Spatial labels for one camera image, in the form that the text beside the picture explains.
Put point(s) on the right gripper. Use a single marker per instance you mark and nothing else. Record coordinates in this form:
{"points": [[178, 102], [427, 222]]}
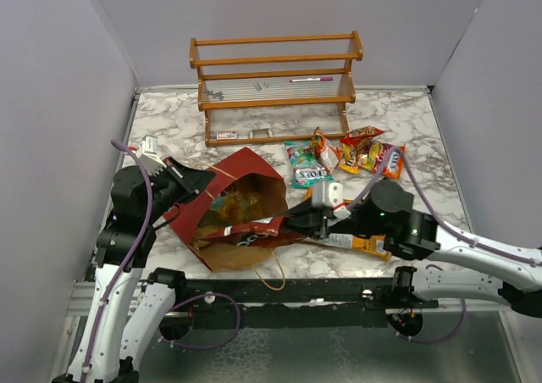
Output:
{"points": [[308, 219]]}

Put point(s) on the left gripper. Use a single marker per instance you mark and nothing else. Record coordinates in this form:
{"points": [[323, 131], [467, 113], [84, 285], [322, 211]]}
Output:
{"points": [[191, 180]]}

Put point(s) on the red white chip bag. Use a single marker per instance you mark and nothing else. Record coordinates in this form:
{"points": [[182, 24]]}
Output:
{"points": [[269, 232]]}

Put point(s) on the green Fox's mint bag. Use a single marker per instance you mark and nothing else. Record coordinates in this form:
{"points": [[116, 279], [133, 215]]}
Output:
{"points": [[306, 169]]}

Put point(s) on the gold snack bag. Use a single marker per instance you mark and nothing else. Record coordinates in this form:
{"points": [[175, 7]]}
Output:
{"points": [[235, 206]]}

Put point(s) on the red brown paper bag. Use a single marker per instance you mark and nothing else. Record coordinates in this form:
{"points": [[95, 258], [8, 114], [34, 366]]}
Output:
{"points": [[242, 168]]}

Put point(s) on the small orange candy packet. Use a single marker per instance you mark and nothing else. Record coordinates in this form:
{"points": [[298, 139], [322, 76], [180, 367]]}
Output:
{"points": [[325, 152]]}

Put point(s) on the large orange snack bag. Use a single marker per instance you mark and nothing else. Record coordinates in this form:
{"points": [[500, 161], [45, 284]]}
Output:
{"points": [[373, 245]]}

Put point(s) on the red nut snack bag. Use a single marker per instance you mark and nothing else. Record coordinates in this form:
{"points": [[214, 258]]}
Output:
{"points": [[358, 137]]}

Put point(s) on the orange Fox's candy bag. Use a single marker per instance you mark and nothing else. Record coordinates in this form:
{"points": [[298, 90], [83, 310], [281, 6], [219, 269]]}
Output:
{"points": [[374, 154]]}

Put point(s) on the yellow M&M's candy bag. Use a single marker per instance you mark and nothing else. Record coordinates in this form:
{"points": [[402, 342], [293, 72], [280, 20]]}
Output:
{"points": [[353, 157]]}

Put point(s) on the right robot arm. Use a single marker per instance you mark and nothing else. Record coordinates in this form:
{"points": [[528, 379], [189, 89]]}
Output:
{"points": [[490, 270]]}

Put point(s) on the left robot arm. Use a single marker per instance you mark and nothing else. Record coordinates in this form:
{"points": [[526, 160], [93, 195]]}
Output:
{"points": [[114, 340]]}

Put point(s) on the small red white card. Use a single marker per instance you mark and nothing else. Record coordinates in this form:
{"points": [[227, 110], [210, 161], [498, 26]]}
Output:
{"points": [[226, 135]]}

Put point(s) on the grey clips on rack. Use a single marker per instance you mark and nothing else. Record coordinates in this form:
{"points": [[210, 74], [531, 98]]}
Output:
{"points": [[234, 90]]}

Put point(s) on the wooden two-tier rack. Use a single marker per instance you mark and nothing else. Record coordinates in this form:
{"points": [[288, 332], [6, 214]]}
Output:
{"points": [[275, 60]]}

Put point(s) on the pink white marker pen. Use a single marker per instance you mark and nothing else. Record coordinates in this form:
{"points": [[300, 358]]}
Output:
{"points": [[312, 79]]}

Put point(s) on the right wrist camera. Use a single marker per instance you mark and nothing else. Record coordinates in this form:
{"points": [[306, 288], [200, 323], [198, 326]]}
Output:
{"points": [[329, 196]]}

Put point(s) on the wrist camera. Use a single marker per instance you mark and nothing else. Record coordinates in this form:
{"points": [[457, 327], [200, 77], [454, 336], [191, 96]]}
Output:
{"points": [[329, 196], [147, 152]]}

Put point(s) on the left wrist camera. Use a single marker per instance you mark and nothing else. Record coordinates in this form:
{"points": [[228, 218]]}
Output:
{"points": [[147, 152]]}

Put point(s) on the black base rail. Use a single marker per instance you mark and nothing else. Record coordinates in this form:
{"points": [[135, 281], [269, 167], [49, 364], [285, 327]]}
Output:
{"points": [[306, 303]]}

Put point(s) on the small white frame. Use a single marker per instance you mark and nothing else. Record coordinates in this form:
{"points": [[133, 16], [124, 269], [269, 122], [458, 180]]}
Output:
{"points": [[261, 133]]}

